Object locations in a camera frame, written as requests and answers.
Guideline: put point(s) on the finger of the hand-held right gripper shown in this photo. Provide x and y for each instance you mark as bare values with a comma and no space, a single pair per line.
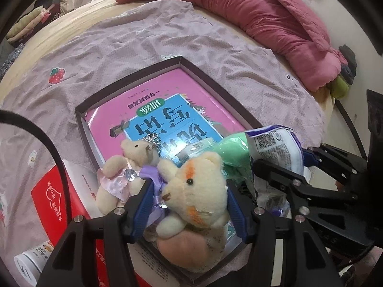
269,172
329,155

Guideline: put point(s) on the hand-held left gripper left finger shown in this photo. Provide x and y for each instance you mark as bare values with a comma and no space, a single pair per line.
143,212

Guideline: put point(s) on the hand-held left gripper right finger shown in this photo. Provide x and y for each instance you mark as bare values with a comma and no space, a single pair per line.
238,212

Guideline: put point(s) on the silver purple packet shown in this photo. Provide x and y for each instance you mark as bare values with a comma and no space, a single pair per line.
275,143

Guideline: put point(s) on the light green tissue pack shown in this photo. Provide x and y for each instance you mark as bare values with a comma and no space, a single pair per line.
236,149

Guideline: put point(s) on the cream floral scrunchie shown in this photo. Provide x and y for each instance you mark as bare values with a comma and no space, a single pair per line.
214,245

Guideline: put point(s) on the yellow plush bear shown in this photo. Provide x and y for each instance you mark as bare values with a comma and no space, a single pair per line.
197,191

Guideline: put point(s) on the peach makeup sponge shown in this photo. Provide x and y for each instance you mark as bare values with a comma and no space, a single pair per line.
182,248

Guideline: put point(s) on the teddy bear with pink dress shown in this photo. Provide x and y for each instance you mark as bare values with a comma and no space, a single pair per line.
113,167

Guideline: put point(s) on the dark shallow tray box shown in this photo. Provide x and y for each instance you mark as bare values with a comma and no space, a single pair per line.
128,85

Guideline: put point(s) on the yellow-green cushion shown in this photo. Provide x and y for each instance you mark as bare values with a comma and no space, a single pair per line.
339,88

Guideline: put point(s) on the dark clothes pile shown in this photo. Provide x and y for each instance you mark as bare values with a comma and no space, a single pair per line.
348,62

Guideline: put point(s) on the red tissue box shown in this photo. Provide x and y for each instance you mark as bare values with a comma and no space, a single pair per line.
51,191

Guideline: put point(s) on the white jar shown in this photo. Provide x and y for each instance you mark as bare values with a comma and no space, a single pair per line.
30,258

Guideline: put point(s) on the pink book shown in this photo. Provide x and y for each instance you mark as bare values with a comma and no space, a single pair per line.
167,83

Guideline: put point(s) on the pink duvet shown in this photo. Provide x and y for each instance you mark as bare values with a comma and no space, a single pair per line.
239,6

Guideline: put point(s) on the lilac strawberry printed blanket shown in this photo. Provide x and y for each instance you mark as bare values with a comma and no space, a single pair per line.
119,36

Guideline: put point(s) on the dark patterned cloth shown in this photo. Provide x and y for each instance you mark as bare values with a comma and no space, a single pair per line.
12,56

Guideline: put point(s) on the beige bed sheet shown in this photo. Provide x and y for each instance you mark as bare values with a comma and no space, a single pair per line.
74,15

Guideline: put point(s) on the stack of folded clothes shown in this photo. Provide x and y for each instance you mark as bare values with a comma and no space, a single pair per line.
27,24

